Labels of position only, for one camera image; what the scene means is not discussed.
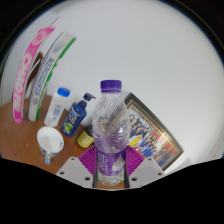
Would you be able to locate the amber pump bottle yellow label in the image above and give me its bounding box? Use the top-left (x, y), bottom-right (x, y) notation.
top-left (76, 124), bottom-right (95, 149)

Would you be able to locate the white bottle with blue cap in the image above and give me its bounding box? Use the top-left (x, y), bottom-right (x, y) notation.
top-left (43, 87), bottom-right (72, 128)

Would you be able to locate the dark blue pump bottle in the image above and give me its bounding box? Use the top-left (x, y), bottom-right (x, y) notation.
top-left (60, 92), bottom-right (97, 138)

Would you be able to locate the framed group picture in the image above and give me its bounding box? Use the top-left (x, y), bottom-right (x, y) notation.
top-left (123, 92), bottom-right (185, 172)

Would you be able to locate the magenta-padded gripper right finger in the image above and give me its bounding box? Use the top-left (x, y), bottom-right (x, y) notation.
top-left (124, 146), bottom-right (167, 189)

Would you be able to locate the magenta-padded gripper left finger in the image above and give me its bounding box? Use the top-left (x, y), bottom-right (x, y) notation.
top-left (55, 144), bottom-right (100, 188)

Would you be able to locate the blue patterned paper cup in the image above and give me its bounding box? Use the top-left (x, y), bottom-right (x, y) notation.
top-left (36, 125), bottom-right (65, 166)

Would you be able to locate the clear purple-capped water bottle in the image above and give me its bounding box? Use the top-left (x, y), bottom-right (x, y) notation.
top-left (91, 79), bottom-right (131, 187)

